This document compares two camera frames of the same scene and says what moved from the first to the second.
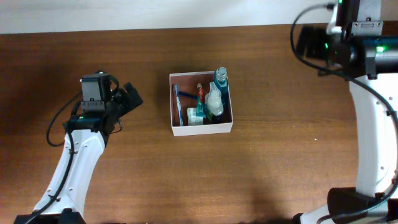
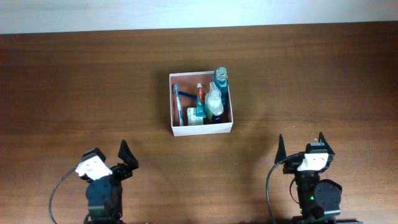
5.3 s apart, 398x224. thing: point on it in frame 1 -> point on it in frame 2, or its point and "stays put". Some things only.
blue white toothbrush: [179, 105] stays put
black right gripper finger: [315, 40] -> [322, 138]
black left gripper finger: [133, 93] -> [95, 152]
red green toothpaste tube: [200, 103] stays put
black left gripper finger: [134, 101] -> [125, 154]
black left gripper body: [114, 106] -> [120, 172]
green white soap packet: [193, 119] stays put
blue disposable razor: [188, 94] stays put
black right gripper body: [329, 50] -> [293, 163]
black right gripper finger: [304, 39] -> [281, 154]
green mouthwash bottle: [221, 81] stays put
